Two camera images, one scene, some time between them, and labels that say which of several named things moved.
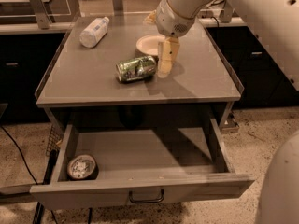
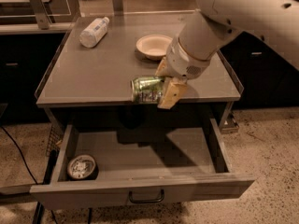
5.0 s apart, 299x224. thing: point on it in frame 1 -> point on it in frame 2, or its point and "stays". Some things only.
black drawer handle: [146, 201] stays
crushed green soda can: [135, 69] -> [146, 90]
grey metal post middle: [118, 0] stays
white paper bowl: [149, 43] stays
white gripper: [170, 20] -> [183, 62]
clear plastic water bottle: [94, 32] stays
